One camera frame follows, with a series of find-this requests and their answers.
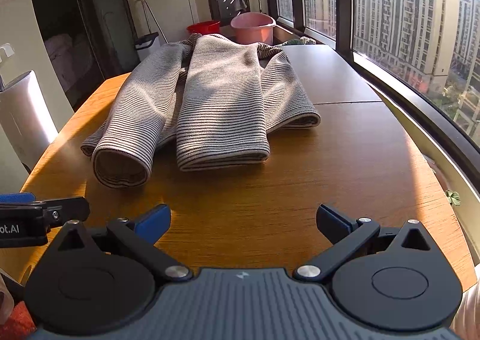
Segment red plastic bucket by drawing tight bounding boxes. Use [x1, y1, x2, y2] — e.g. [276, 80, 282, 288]
[187, 20, 221, 35]

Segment broom with thin handle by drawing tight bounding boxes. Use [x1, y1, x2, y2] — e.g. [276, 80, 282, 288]
[142, 0, 168, 43]

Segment white trash bin black lid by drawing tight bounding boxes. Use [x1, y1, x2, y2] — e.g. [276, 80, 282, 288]
[134, 32, 161, 61]

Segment pink plastic bucket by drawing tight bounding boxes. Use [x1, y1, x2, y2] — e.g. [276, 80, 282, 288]
[230, 12, 277, 45]

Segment green crumpled cloth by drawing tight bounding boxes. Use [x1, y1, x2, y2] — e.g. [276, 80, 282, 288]
[283, 37, 316, 46]

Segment grey striped knit garment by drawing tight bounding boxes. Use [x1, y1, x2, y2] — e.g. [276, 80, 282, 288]
[81, 34, 320, 188]

